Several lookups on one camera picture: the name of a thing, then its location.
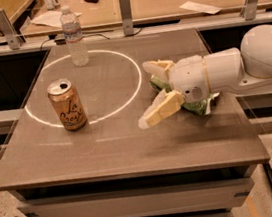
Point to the white drawer cabinet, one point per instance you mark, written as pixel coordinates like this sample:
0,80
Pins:
189,199

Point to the grey metal bracket left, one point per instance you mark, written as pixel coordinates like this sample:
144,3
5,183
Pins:
12,38

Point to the wooden back desk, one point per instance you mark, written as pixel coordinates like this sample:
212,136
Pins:
106,13

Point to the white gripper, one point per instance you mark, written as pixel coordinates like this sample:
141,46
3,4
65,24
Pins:
188,77

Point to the white paper sheet left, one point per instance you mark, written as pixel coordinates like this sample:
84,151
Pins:
59,19

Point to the white paper sheet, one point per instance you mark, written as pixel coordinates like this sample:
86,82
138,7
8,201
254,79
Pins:
59,19
193,6

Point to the grey metal bracket middle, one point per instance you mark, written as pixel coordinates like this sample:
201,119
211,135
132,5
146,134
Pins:
126,17

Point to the orange LaCroix can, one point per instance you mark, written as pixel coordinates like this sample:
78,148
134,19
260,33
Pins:
66,102

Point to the clear plastic water bottle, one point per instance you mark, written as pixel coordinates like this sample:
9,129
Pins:
73,37

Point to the white paper sheet right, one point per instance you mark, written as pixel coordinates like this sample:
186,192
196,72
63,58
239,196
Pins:
193,6

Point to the green chip bag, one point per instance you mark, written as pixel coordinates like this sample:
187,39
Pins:
202,107

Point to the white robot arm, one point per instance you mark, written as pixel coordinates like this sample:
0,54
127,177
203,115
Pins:
243,70

